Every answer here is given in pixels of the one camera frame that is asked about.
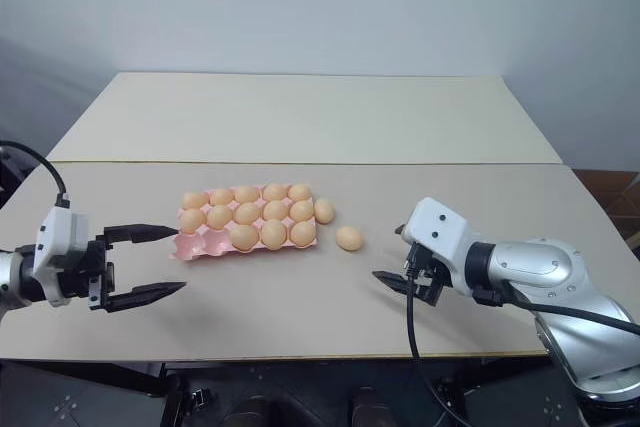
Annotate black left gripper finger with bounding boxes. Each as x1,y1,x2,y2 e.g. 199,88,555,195
103,222,180,249
106,280,189,314

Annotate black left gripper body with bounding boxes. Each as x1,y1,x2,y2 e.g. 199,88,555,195
55,226,119,313

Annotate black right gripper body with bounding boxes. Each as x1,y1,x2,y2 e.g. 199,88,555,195
401,241,454,307

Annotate pink egg tray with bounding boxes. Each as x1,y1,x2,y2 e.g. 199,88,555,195
170,185,320,263

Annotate dark rounded shape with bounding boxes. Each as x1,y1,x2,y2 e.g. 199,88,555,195
223,394,272,427
349,386,390,427

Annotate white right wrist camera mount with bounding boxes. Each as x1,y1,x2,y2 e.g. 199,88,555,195
399,196,484,294

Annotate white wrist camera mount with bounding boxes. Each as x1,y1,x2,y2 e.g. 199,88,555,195
31,203,92,308
399,196,484,294

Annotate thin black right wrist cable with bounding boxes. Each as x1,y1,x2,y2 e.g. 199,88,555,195
401,245,484,427

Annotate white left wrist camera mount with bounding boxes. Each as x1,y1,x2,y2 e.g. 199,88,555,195
31,203,92,308

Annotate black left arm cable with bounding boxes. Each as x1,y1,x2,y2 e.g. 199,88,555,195
0,140,71,209

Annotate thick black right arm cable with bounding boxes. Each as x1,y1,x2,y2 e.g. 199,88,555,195
471,283,640,337

